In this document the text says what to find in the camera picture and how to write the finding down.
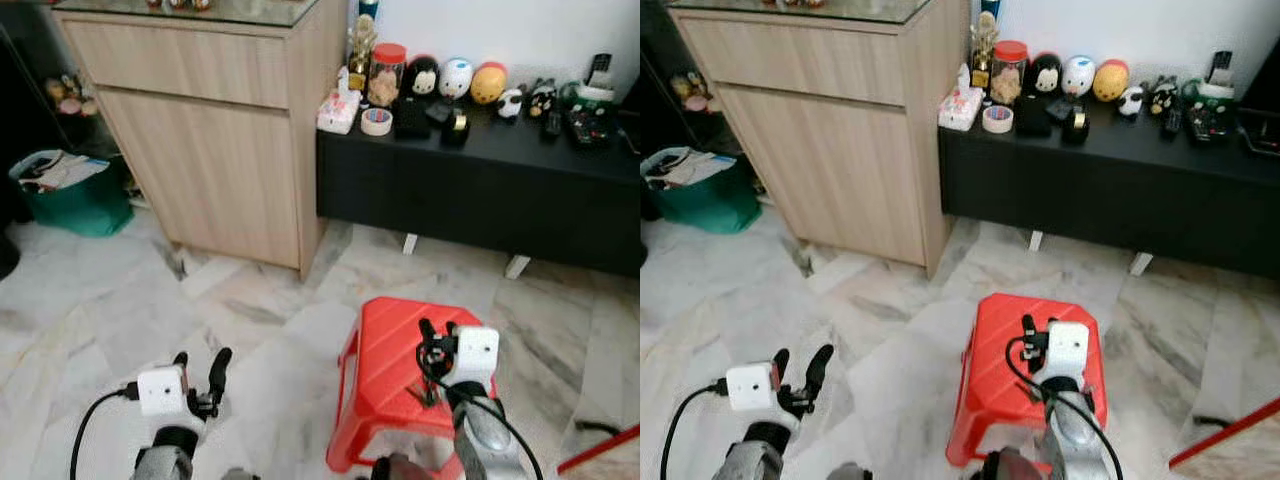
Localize black box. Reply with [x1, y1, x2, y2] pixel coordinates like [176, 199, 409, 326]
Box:
[392, 96, 432, 140]
[1014, 94, 1054, 139]

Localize green bin with papers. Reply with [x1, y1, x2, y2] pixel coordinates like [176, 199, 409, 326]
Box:
[640, 146, 764, 237]
[9, 149, 135, 239]

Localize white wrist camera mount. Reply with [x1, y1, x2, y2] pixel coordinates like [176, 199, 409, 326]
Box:
[1045, 320, 1092, 382]
[726, 361, 782, 413]
[454, 326, 501, 387]
[136, 366, 190, 419]

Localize black low console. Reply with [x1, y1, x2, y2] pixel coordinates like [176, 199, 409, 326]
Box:
[315, 98, 641, 282]
[937, 97, 1280, 282]

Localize red-edged wooden board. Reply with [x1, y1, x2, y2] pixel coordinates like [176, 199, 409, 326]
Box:
[1167, 396, 1280, 480]
[556, 424, 641, 480]

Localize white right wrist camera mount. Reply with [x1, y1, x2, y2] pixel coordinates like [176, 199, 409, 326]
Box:
[1045, 320, 1092, 382]
[454, 326, 501, 387]

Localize green phone holder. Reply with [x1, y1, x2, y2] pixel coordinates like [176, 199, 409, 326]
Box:
[1181, 78, 1239, 112]
[559, 80, 617, 114]

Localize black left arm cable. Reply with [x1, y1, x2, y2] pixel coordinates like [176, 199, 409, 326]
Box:
[659, 379, 729, 480]
[69, 384, 141, 480]

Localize white pink tissue box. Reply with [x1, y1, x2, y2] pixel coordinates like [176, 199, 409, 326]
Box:
[937, 63, 987, 133]
[316, 67, 362, 136]

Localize white egg figurine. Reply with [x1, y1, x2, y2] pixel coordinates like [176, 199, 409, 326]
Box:
[1059, 54, 1098, 99]
[437, 57, 475, 101]

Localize clear jar with red lid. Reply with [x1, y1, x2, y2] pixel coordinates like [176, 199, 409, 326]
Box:
[366, 42, 408, 109]
[989, 39, 1032, 107]

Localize gold trophy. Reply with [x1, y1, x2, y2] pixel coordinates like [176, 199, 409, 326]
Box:
[969, 11, 1002, 90]
[346, 13, 379, 92]

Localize light wooden cabinet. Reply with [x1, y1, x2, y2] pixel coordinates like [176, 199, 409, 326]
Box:
[664, 0, 972, 280]
[52, 0, 349, 280]

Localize red plastic stool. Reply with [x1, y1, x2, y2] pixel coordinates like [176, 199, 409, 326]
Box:
[944, 292, 1110, 470]
[325, 296, 499, 477]

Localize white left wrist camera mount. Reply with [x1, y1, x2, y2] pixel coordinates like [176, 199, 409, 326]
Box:
[136, 366, 190, 419]
[726, 361, 782, 413]

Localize small black cat figurine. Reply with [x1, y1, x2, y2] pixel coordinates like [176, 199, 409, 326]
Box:
[1147, 76, 1180, 117]
[527, 79, 558, 119]

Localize yellow egg figurine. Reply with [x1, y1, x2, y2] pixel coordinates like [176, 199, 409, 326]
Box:
[469, 61, 509, 106]
[1091, 58, 1132, 104]

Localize small toys on shelf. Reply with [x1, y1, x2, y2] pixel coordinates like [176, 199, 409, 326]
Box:
[671, 71, 707, 114]
[44, 74, 99, 117]

